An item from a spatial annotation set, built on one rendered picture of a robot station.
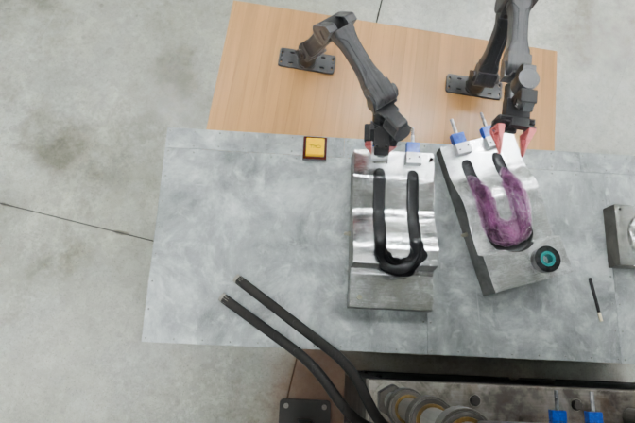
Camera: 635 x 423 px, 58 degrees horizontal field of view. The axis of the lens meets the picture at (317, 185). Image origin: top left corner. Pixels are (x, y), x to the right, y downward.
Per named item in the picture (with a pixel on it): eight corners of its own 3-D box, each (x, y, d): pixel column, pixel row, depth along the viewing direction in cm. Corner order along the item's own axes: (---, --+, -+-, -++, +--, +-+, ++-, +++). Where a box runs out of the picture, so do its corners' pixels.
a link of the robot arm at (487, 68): (491, 92, 192) (528, 1, 169) (472, 89, 192) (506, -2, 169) (489, 81, 197) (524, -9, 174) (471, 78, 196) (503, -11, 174)
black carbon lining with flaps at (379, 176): (371, 169, 186) (376, 160, 177) (420, 172, 187) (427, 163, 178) (369, 277, 177) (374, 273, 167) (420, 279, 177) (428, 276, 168)
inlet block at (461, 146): (441, 124, 196) (446, 117, 191) (455, 120, 197) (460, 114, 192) (454, 159, 193) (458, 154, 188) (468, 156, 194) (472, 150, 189)
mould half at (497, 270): (436, 152, 196) (444, 142, 186) (506, 136, 200) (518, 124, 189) (483, 296, 184) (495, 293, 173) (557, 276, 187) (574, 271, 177)
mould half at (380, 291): (351, 157, 194) (355, 143, 181) (427, 161, 195) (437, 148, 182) (347, 308, 180) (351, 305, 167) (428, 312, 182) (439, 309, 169)
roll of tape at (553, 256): (529, 246, 178) (534, 245, 174) (554, 247, 178) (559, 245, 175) (531, 273, 176) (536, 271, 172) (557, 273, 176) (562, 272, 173)
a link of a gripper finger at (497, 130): (522, 152, 152) (523, 119, 154) (495, 147, 152) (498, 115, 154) (512, 160, 159) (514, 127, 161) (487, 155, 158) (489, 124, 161)
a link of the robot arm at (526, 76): (546, 91, 150) (548, 49, 153) (513, 85, 150) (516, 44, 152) (528, 107, 161) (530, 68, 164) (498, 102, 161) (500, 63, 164)
